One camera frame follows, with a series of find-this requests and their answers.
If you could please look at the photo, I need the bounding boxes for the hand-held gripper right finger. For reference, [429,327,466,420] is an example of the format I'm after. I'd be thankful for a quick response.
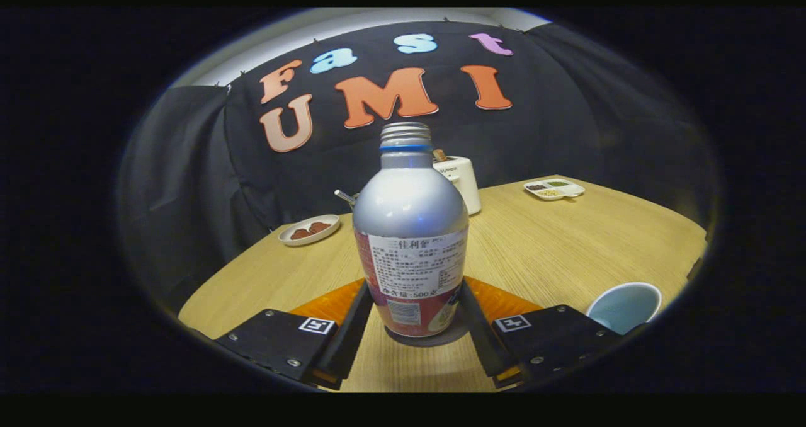
[458,277,624,389]

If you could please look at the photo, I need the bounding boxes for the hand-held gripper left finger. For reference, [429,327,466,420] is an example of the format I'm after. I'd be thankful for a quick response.
[214,279,375,391]

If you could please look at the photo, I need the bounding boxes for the round brown coaster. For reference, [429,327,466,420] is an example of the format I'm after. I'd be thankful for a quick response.
[385,310,470,348]

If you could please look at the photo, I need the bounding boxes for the white cup with blue inside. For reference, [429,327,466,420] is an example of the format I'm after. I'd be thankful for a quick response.
[586,282,663,336]

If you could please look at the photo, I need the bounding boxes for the silver bottle with red label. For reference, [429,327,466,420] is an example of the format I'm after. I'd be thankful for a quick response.
[351,122,470,338]

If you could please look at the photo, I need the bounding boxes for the wooden table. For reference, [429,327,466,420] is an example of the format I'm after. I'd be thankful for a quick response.
[178,175,708,393]

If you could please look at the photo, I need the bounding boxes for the red meat slices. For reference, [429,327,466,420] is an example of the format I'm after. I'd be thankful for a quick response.
[290,221,332,239]

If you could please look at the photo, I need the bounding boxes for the round white plate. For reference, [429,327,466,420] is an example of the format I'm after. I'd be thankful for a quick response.
[278,214,341,246]

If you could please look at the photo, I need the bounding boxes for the white toaster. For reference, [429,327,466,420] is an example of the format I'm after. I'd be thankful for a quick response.
[433,156,482,216]

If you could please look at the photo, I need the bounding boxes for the white divided condiment tray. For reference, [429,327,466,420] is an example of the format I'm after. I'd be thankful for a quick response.
[524,179,586,201]

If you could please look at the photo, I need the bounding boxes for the black backdrop cloth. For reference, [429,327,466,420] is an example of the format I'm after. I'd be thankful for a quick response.
[116,21,718,314]

